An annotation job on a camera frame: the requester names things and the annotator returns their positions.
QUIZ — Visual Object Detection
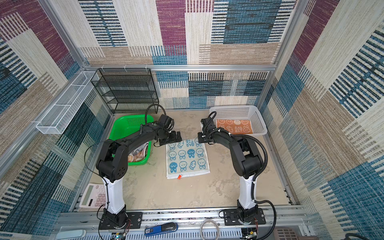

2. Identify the blue patterned towel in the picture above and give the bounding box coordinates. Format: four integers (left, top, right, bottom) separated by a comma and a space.
166, 138, 211, 179

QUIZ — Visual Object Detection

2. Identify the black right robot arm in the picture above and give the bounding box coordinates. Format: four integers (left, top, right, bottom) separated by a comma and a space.
198, 117, 268, 224

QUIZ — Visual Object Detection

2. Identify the light blue flat object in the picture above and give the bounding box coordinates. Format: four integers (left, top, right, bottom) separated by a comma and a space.
56, 230, 87, 240

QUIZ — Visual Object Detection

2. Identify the black wire mesh shelf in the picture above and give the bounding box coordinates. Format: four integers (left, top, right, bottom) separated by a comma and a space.
91, 68, 160, 114

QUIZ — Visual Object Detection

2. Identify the orange bunny pattern towel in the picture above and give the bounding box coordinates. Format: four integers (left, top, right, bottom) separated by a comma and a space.
216, 119, 253, 134

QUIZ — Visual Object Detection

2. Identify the blue black stapler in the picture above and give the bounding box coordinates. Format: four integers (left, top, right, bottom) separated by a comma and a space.
144, 222, 179, 237

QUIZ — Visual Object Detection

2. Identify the white wire mesh tray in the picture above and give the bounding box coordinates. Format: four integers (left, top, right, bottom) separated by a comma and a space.
36, 71, 95, 135

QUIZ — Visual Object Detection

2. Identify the coiled white cable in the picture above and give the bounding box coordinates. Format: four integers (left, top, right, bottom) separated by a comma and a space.
200, 219, 221, 240

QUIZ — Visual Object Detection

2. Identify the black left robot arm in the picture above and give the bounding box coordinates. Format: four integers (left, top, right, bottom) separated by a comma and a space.
96, 114, 182, 215

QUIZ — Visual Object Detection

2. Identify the white plastic basket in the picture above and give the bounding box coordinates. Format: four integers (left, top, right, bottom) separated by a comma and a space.
210, 105, 268, 137

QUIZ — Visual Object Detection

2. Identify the green plastic laundry basket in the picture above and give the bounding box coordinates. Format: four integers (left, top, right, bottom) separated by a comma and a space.
108, 115, 152, 166

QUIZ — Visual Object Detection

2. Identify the white desk calculator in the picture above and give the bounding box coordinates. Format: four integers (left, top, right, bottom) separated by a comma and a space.
80, 184, 107, 209

